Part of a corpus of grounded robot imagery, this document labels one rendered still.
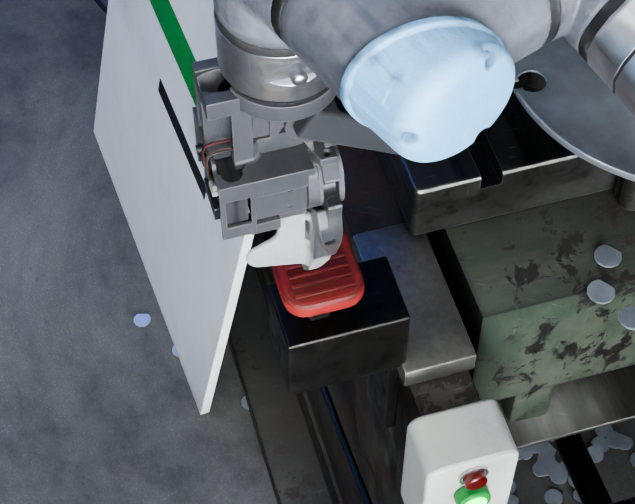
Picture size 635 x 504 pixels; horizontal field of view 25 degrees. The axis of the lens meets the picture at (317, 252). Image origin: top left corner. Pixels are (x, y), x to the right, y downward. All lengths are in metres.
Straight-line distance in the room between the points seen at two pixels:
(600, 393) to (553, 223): 0.35
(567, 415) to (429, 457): 0.42
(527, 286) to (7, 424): 0.88
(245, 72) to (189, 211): 0.92
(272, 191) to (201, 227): 0.81
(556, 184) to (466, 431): 0.23
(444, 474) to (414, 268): 0.18
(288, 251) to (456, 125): 0.29
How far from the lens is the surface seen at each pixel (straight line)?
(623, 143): 1.11
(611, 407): 1.53
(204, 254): 1.72
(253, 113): 0.86
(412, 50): 0.70
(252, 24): 0.80
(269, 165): 0.90
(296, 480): 1.77
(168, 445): 1.84
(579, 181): 1.22
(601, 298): 1.18
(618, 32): 0.76
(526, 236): 1.21
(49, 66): 2.23
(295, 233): 0.97
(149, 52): 1.81
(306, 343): 1.07
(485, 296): 1.17
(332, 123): 0.88
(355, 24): 0.72
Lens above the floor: 1.61
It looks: 54 degrees down
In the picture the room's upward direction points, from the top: straight up
